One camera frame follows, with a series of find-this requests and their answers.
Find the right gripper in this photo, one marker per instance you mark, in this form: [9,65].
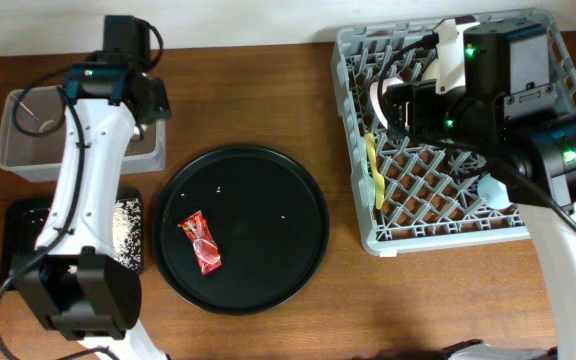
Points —
[422,97]

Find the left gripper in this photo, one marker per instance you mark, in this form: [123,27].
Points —
[163,105]

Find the pink bowl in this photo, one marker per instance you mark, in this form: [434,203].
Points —
[374,98]

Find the yellow plastic knife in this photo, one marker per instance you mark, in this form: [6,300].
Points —
[378,179]

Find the light blue cup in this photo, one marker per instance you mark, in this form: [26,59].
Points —
[493,192]

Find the red snack wrapper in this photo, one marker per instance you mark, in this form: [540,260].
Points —
[206,250]

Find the cream plate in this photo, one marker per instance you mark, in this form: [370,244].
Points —
[432,71]

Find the mint green plastic knife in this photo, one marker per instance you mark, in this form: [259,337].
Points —
[368,190]

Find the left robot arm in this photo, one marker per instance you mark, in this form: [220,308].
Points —
[72,282]

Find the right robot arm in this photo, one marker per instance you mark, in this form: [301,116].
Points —
[494,96]

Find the grey dishwasher rack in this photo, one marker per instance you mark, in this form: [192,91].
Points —
[431,199]

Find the pile of rice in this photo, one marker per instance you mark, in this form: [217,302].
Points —
[127,234]

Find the clear plastic bin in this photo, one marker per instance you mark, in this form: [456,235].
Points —
[38,159]

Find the round black tray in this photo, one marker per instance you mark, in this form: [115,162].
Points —
[268,217]

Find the black rectangular tray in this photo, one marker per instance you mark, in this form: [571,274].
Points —
[25,219]

